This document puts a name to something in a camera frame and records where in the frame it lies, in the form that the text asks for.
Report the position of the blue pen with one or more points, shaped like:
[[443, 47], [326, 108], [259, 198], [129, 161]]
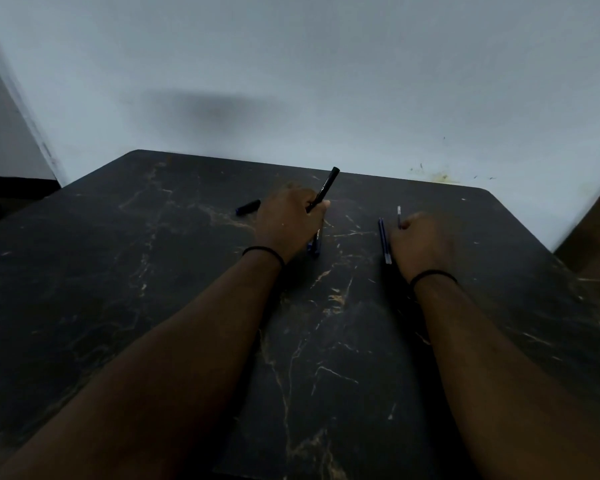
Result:
[[315, 243]]

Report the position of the brown wooden furniture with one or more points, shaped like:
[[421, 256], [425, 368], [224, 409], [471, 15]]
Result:
[[594, 239]]

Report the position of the person's right hand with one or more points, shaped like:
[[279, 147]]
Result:
[[421, 243]]

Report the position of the blue pen barrel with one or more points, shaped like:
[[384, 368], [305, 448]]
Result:
[[385, 241]]

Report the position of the person's right forearm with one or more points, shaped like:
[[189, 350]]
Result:
[[510, 384]]

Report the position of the black left wrist band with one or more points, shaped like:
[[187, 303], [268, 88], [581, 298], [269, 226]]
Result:
[[267, 252]]

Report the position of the person's right fingers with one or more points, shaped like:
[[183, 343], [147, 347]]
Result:
[[405, 227]]

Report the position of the person's left hand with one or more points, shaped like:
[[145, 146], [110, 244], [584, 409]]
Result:
[[282, 222]]

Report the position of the black right wrist band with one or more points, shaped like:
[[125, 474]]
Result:
[[432, 274]]

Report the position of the person's left forearm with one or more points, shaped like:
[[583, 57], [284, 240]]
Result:
[[145, 379]]

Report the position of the dark blue pen cap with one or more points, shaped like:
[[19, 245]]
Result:
[[248, 207]]

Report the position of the black wrist band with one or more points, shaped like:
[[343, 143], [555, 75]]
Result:
[[267, 252], [432, 274]]

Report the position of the person's left fingers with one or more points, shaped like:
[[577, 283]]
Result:
[[316, 210]]

